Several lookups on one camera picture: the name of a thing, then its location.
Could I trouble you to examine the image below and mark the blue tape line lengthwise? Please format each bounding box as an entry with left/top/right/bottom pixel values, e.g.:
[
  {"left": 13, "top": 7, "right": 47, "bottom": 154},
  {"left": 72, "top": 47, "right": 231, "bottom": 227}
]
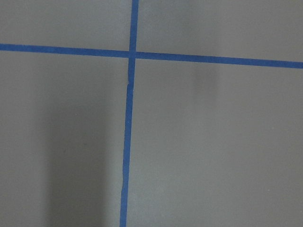
[{"left": 119, "top": 0, "right": 139, "bottom": 227}]

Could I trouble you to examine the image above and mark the blue tape line crosswise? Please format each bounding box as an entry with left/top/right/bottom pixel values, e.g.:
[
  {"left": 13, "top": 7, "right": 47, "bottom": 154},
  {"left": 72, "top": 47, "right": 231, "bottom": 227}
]
[{"left": 0, "top": 44, "right": 303, "bottom": 69}]

